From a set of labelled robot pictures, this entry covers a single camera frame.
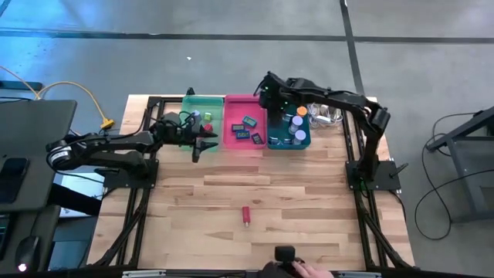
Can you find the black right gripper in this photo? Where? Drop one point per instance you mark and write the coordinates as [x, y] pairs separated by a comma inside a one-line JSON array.
[[276, 94]]

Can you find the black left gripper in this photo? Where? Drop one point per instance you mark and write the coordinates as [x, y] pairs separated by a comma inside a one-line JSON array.
[[181, 133]]

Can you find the lavender hourglass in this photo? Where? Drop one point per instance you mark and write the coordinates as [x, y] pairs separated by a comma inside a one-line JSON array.
[[299, 136], [296, 123]]

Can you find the orange hourglass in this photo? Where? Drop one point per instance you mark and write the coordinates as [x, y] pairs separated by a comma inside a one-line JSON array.
[[302, 111]]

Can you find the green usb charger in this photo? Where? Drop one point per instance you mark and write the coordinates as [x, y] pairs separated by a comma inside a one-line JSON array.
[[207, 116]]

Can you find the teal digital timer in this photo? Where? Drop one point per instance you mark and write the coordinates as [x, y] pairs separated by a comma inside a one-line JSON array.
[[249, 121]]

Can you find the navy digital timer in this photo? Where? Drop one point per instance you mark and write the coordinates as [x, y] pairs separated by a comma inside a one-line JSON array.
[[257, 138]]

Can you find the dark blue digital timer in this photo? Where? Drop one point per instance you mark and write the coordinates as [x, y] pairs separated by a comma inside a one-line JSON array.
[[238, 127]]

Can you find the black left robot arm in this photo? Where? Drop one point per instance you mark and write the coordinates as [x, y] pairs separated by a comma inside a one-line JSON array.
[[116, 148]]

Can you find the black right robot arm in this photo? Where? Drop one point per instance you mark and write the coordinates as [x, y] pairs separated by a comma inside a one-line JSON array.
[[339, 96]]

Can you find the blue plastic bin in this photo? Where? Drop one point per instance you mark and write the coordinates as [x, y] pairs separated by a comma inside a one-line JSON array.
[[305, 127]]

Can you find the translucent green plastic bin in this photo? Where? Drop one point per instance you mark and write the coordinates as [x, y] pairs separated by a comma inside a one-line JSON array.
[[200, 104]]

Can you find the translucent pink plastic bin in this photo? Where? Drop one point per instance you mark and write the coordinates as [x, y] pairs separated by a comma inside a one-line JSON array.
[[243, 108]]

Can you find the white light bulb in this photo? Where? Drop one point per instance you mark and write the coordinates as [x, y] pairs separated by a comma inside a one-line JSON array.
[[334, 112]]

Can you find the black box-shaped device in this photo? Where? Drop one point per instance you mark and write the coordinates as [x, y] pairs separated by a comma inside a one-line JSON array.
[[285, 254]]

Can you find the person's hand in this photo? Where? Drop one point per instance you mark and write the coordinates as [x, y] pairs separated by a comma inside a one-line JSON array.
[[312, 269]]

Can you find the black desk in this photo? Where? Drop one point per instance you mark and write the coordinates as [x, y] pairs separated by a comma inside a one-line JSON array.
[[38, 127]]

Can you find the black flat floor bar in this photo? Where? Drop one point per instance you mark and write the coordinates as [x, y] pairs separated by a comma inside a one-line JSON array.
[[19, 85]]

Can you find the black metal side table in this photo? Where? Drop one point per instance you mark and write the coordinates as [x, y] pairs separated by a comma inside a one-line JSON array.
[[467, 162]]

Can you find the black smartphone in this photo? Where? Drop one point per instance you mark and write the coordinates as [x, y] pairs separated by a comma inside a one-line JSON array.
[[11, 179]]

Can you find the black computer mouse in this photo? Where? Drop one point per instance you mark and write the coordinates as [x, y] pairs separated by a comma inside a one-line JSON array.
[[27, 251]]

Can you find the black frame knob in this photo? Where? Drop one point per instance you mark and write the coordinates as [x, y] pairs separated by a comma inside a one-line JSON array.
[[190, 92]]

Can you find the black aluminium table frame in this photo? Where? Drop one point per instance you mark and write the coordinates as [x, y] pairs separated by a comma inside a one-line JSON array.
[[151, 108]]

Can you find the tall red wall charger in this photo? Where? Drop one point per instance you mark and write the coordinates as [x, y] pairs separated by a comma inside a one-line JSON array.
[[245, 215]]

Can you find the silver metal bracket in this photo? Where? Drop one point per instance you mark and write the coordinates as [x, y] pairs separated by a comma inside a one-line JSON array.
[[143, 274], [359, 274]]

